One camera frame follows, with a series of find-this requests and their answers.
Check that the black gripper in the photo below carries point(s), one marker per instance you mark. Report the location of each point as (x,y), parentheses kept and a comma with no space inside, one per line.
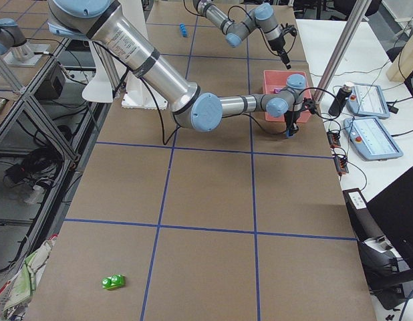
(279,44)
(289,118)

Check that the small blue block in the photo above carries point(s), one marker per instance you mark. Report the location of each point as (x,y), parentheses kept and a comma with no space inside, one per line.
(289,134)

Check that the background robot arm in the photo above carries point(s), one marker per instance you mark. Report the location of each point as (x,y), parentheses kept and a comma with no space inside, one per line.
(16,49)

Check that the pink plastic box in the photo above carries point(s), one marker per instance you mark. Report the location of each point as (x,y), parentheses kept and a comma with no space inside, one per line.
(275,79)

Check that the upper orange connector board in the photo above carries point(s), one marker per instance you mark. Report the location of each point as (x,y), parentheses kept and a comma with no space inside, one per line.
(333,139)

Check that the orange connector board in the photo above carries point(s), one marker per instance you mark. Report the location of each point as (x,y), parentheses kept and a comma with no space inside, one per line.
(333,139)
(341,164)

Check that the lower orange connector board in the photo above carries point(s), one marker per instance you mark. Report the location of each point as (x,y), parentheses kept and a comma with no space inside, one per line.
(341,164)

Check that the black bottle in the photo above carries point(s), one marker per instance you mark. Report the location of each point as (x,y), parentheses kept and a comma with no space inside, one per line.
(340,99)

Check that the lower teach pendant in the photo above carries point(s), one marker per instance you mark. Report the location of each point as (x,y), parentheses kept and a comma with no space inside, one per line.
(371,139)

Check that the teach pendant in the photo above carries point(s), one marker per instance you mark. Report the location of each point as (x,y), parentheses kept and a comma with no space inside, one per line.
(368,100)
(371,139)

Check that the upper teach pendant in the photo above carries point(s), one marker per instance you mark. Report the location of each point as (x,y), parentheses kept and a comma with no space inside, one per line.
(368,100)

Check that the long blue studded block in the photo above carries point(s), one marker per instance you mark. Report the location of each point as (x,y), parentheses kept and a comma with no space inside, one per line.
(183,30)

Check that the black laptop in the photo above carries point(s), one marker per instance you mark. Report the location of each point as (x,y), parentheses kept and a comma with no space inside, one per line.
(392,210)

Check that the black printer device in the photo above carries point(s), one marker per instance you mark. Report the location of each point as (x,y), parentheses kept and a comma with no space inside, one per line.
(389,277)

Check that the green double block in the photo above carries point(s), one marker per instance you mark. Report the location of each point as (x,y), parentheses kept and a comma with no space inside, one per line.
(113,282)

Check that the crumpled cloth bag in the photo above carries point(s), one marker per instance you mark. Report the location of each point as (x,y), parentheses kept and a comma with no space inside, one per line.
(16,293)

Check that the aluminium frame post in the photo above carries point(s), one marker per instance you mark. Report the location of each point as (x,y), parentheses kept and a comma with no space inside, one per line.
(361,9)

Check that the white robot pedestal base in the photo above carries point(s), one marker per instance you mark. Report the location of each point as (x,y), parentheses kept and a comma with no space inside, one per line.
(109,71)

